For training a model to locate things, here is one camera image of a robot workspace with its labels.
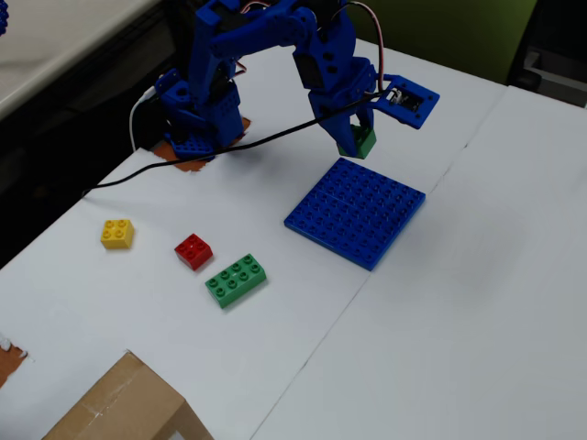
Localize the green 2x2 block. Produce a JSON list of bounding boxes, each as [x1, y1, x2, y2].
[[337, 123, 378, 160]]

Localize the blue gripper camera mount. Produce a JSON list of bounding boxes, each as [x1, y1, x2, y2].
[[373, 73, 441, 131]]

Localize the black chair base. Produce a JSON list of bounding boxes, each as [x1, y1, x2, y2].
[[508, 44, 587, 109]]

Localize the red 2x2 block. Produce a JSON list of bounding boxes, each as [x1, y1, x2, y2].
[[173, 233, 215, 271]]

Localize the brown cardboard box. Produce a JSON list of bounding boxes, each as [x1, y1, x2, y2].
[[40, 350, 215, 440]]

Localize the blue 8x8 plate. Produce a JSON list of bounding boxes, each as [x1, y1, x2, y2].
[[282, 157, 426, 273]]

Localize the yellow 2x2 block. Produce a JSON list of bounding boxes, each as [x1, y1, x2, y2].
[[100, 219, 136, 251]]

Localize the red white servo wire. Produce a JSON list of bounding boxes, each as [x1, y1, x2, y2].
[[343, 0, 396, 100]]

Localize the green 2x4 block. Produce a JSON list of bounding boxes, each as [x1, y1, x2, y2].
[[205, 253, 268, 310]]

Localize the green chair back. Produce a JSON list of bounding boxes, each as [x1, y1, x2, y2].
[[346, 0, 537, 86]]

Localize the white background table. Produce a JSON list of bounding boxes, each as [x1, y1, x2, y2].
[[0, 0, 162, 121]]

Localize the white cable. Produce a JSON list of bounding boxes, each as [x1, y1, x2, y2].
[[128, 85, 158, 153]]

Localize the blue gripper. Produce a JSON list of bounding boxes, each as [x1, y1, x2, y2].
[[306, 58, 382, 159]]

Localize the white foam board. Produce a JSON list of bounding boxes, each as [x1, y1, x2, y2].
[[0, 36, 508, 440], [250, 84, 587, 440]]

